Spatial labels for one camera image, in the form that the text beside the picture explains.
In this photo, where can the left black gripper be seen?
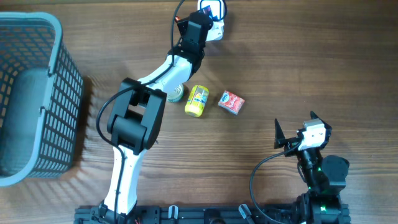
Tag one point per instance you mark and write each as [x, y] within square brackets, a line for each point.
[183, 23]

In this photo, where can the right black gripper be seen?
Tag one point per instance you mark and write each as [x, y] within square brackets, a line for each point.
[280, 139]

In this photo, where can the red tissue pack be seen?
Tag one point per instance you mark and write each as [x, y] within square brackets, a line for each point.
[231, 102]

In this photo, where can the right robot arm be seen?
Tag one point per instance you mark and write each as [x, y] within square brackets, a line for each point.
[325, 177]

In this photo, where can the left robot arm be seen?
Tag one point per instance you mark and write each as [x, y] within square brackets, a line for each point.
[136, 117]

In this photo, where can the white barcode scanner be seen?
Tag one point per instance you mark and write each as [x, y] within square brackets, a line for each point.
[219, 9]

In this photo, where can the silver tin can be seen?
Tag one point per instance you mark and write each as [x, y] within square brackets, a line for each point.
[177, 94]

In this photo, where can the yellow mentos bottle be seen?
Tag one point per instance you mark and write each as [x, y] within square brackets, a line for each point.
[196, 101]

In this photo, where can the grey plastic basket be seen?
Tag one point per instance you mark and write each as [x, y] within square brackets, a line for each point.
[41, 96]

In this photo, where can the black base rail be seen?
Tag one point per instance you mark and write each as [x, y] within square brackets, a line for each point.
[200, 215]

